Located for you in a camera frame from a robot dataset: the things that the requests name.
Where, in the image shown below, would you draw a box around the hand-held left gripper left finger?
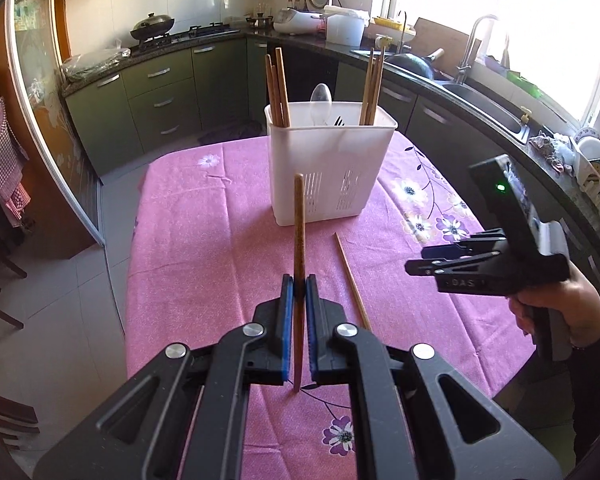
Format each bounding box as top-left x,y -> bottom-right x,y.
32,274 -> 296,480

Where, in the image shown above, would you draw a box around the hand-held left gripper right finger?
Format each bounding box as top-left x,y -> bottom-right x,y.
305,274 -> 566,480

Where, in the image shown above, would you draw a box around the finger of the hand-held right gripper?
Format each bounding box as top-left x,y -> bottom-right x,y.
422,229 -> 507,261
405,257 -> 507,295

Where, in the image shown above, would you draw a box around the white plastic utensil holder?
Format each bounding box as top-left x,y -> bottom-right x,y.
264,100 -> 398,228

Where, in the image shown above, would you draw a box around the person's right hand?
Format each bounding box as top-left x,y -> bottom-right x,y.
509,276 -> 600,350

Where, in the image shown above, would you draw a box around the crumpled dish rag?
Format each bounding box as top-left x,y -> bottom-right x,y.
527,130 -> 578,173

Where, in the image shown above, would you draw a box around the dish rack with plates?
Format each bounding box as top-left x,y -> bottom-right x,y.
572,132 -> 600,216

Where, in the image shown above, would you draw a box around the pink floral tablecloth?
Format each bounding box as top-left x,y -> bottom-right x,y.
122,132 -> 536,480

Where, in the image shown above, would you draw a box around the steel kitchen sink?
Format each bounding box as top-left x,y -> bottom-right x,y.
442,80 -> 528,143

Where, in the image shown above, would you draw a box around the green box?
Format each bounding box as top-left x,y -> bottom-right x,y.
485,55 -> 546,98

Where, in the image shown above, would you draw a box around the metal kitchen faucet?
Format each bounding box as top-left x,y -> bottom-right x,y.
455,14 -> 501,85

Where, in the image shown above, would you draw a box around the brown cutting board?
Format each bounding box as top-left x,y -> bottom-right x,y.
412,16 -> 473,73

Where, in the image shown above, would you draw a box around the dark floor mat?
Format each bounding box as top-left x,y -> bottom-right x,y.
197,119 -> 266,146

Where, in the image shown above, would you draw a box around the metal spoon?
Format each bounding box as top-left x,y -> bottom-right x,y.
310,82 -> 333,126

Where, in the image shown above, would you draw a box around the yellow tray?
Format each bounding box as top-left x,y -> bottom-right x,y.
372,16 -> 416,31

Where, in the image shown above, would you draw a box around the white plastic bucket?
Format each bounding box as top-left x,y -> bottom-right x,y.
324,5 -> 370,46

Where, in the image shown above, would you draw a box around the green kitchen cabinets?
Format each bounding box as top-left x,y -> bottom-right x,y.
62,35 -> 600,311

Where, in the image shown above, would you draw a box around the white rice cooker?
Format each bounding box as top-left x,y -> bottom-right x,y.
272,7 -> 326,37

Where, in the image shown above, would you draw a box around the black gas stove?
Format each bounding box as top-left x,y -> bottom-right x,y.
130,22 -> 241,53

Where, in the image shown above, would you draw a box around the clear plastic bag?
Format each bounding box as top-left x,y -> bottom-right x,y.
60,47 -> 132,83

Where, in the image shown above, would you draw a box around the black wok with lid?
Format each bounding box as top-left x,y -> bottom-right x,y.
130,11 -> 176,42

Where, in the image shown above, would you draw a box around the red checkered apron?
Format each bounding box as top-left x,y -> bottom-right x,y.
0,40 -> 31,228

